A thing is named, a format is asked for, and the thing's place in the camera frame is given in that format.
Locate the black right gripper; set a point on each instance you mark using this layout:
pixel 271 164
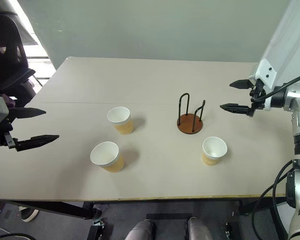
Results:
pixel 258 98

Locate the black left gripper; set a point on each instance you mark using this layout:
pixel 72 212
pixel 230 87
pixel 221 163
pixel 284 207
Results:
pixel 0 135

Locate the brown paper cup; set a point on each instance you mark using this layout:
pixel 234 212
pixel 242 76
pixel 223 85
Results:
pixel 210 160
pixel 115 165
pixel 125 127

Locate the black office chair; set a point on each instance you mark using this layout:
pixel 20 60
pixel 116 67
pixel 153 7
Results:
pixel 5 50

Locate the black shoe white sole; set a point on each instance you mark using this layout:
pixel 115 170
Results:
pixel 28 214

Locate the black table leg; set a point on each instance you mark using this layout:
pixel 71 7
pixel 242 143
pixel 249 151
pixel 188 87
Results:
pixel 245 207

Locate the grey rounded shape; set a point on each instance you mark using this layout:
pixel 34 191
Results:
pixel 198 228
pixel 140 230

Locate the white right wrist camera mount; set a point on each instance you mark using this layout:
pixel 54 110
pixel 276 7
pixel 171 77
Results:
pixel 266 68

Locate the black table frame beam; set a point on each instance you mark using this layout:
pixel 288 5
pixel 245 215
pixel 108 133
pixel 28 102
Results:
pixel 65 210

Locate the black table foot bracket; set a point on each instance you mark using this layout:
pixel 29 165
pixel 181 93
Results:
pixel 97 228

